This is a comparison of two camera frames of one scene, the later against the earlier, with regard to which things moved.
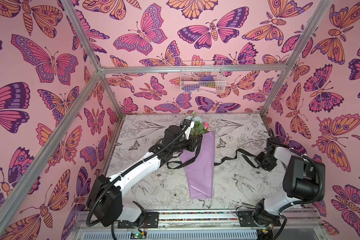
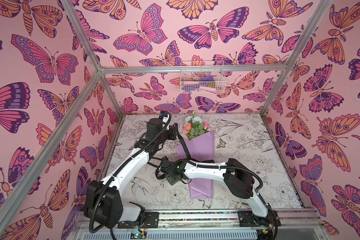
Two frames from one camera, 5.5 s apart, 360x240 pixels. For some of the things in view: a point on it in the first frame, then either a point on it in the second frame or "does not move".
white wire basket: (202, 77) does not move
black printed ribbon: (175, 164) -> (206, 161)
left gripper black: (191, 145) -> (171, 132)
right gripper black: (264, 160) -> (169, 176)
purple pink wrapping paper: (200, 173) does not move
